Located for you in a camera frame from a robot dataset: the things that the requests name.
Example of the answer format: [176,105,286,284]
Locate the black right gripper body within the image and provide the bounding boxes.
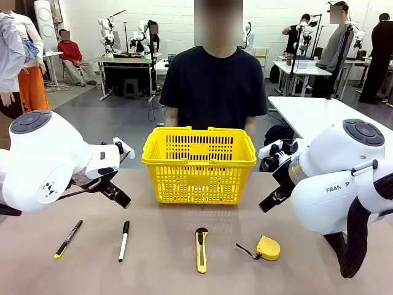
[271,160,297,198]

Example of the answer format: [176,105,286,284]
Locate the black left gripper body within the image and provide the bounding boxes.
[72,170,120,194]

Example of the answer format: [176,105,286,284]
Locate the white marker black cap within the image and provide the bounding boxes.
[118,220,131,262]

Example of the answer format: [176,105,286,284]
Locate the yellow utility knife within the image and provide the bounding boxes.
[195,227,209,273]

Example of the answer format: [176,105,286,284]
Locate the person's left forearm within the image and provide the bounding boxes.
[244,116,258,139]

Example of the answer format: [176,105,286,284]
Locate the person's right forearm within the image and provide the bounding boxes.
[165,106,181,128]

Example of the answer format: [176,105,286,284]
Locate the yellow plastic shopping basket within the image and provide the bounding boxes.
[141,126,257,206]

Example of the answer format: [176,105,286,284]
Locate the person in black T-shirt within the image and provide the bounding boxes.
[158,0,268,139]

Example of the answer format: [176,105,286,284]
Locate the person in orange trousers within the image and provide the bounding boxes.
[12,12,52,113]

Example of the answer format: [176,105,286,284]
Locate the seated person in red sweater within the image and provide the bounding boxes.
[57,29,98,88]

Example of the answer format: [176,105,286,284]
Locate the person in grey sweater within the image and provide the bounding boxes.
[311,1,351,99]

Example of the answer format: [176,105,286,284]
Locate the person in dark clothes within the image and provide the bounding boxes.
[146,21,161,55]

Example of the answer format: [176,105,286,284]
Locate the person in pale blue shirt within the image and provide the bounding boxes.
[0,0,27,120]

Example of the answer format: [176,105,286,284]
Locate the person in black jacket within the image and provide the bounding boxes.
[358,12,393,105]

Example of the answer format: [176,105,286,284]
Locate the yellow tape measure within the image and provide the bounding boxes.
[235,235,281,261]

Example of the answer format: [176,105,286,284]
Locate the black backpack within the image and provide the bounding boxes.
[260,123,296,172]

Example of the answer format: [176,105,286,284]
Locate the black pen yellow cap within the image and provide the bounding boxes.
[54,219,84,259]

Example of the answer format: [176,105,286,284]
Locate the large white table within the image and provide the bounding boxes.
[267,96,393,143]

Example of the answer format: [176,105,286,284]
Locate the grey plastic stool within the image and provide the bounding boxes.
[123,78,141,100]

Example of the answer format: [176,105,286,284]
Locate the white background desk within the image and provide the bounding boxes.
[272,60,333,98]

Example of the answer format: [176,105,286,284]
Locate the grey background robot table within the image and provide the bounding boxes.
[97,54,163,102]

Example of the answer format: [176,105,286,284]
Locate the white drawer cabinet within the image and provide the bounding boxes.
[254,47,270,81]

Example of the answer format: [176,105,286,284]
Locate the small white side table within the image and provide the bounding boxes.
[42,51,64,90]

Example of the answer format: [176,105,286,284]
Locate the bystander in black T-shirt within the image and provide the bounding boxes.
[282,14,311,56]

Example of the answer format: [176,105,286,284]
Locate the white standing air conditioner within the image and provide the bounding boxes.
[33,0,60,53]

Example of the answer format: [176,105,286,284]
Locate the thin black cable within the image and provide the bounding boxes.
[58,179,103,200]

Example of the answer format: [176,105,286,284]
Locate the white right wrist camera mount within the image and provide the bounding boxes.
[259,139,292,163]

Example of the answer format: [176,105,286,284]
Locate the white velcro strap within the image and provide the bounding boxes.
[351,159,379,185]

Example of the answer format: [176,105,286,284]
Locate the black braided cable sleeve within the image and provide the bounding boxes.
[325,176,393,279]
[0,202,23,217]

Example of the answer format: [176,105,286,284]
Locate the black camera stand pole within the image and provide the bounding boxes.
[325,25,352,101]

